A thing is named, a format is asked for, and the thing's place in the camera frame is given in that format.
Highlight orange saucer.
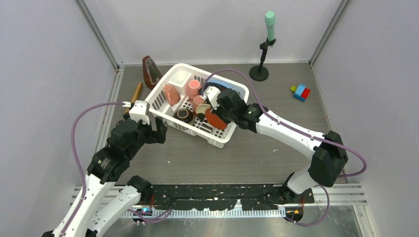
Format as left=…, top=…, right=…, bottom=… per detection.
left=205, top=108, right=227, bottom=130

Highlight dark green square plate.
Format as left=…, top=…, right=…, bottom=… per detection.
left=198, top=82, right=227, bottom=95

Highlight brown ceramic bowl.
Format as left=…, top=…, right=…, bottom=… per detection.
left=173, top=108, right=194, bottom=124

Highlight cream patterned plate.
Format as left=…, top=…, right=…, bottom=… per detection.
left=196, top=103, right=211, bottom=119

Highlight pink mug with handle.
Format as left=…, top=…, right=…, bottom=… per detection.
left=163, top=84, right=180, bottom=106

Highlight white mug pink handle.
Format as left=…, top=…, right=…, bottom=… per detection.
left=192, top=96, right=205, bottom=115

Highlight white plastic dish rack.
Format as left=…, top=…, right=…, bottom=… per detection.
left=145, top=63, right=237, bottom=148

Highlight pink cup white inside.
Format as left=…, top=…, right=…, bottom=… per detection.
left=186, top=79, right=201, bottom=101

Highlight light blue plate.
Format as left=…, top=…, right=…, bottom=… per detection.
left=225, top=82, right=246, bottom=99

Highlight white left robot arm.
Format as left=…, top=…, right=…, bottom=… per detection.
left=43, top=117, right=168, bottom=237

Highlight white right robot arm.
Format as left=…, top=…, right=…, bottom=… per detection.
left=206, top=87, right=348, bottom=204

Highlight wooden rolling pin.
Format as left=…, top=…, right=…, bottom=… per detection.
left=123, top=82, right=143, bottom=118

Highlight green microphone on stand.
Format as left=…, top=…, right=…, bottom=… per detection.
left=249, top=11, right=276, bottom=81

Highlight brown wooden metronome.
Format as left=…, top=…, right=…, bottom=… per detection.
left=142, top=55, right=162, bottom=90

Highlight colourful toy blocks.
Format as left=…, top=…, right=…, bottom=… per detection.
left=290, top=84, right=311, bottom=102

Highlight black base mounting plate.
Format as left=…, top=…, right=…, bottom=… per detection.
left=137, top=184, right=315, bottom=211

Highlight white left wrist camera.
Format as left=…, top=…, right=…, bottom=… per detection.
left=122, top=100, right=151, bottom=125

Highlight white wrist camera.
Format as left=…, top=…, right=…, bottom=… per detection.
left=201, top=86, right=221, bottom=110
left=122, top=100, right=151, bottom=125

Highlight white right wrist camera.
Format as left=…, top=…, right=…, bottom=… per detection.
left=201, top=86, right=221, bottom=110

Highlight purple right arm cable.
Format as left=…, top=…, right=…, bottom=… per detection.
left=200, top=69, right=367, bottom=227

